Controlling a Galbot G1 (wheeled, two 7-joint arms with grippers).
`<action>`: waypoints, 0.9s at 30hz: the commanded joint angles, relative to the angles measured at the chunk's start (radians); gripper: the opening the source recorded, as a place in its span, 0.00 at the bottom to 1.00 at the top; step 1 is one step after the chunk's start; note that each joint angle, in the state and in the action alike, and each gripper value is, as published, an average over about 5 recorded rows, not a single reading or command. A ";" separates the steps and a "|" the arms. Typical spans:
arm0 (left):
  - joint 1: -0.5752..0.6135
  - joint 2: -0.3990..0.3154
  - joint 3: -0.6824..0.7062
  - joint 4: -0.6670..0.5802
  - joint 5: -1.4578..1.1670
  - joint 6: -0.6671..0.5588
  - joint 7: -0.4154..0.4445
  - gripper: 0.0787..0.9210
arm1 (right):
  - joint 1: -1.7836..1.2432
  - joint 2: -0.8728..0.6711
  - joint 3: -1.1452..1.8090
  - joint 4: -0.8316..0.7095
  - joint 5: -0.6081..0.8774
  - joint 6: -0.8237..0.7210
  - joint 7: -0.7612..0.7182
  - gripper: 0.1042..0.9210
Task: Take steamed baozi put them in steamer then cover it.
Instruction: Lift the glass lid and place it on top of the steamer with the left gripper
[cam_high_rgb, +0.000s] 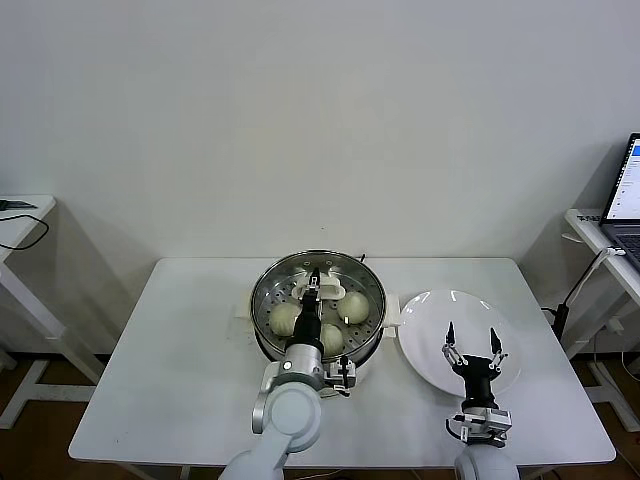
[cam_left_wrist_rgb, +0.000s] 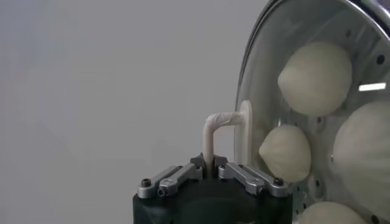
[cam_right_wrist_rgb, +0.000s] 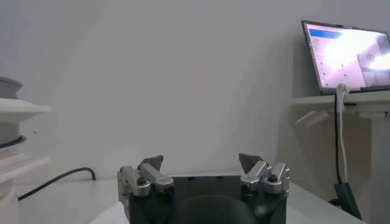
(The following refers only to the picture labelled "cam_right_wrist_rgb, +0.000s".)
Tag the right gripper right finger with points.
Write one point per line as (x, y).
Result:
(265, 179)

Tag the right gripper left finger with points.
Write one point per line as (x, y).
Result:
(152, 179)

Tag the round white plate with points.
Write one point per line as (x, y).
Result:
(105, 214)

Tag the black power adapter block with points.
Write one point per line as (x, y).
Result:
(347, 199)

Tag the white side table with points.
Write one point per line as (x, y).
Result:
(371, 97)

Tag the open grey laptop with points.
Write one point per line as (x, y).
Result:
(341, 54)

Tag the white electric cooking pot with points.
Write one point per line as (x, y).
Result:
(6, 198)

